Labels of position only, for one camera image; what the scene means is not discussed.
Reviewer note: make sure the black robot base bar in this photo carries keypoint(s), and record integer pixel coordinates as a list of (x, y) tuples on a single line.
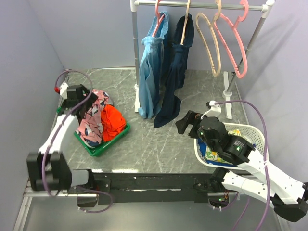
[(152, 187)]

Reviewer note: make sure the orange cloth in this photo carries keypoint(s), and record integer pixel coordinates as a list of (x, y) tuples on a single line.
[(113, 122)]

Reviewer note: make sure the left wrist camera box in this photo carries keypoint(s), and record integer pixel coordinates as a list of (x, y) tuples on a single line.
[(62, 90)]

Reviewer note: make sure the blue folded cloth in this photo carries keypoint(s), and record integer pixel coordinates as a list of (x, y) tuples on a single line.
[(200, 146)]

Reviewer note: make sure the lemon print folded cloth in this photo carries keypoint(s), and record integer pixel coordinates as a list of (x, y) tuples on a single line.
[(213, 157)]

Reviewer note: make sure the pink shark print shorts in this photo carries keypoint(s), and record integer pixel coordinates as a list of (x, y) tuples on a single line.
[(90, 129)]

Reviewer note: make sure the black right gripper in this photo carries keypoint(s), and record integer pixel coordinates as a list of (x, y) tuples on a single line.
[(192, 117)]

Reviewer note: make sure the white perforated plastic basket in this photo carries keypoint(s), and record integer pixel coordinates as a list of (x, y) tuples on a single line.
[(248, 132)]

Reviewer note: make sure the light blue hanging shorts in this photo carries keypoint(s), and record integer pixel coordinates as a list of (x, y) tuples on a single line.
[(154, 67)]

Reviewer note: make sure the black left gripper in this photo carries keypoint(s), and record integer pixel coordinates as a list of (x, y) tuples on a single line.
[(92, 99)]

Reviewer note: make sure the green plastic tray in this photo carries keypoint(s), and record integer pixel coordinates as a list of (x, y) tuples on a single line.
[(97, 151)]

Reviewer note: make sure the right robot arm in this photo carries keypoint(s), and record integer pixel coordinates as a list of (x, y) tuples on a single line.
[(287, 196)]

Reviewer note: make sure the pink hanger with blue shorts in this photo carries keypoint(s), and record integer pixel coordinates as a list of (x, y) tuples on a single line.
[(159, 18)]

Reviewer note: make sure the beige hanger with navy shorts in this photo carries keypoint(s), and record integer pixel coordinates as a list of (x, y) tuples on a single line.
[(185, 22)]

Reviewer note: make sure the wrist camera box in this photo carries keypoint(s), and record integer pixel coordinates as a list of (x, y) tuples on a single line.
[(214, 109), (62, 90)]

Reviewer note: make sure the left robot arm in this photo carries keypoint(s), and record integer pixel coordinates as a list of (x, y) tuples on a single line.
[(47, 168)]

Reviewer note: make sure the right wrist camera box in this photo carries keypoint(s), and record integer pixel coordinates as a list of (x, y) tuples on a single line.
[(214, 109)]

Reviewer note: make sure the white metal clothes rack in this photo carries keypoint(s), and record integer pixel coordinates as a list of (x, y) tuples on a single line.
[(230, 57)]

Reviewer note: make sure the navy blue hanging shorts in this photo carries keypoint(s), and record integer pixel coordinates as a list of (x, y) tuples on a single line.
[(176, 74)]

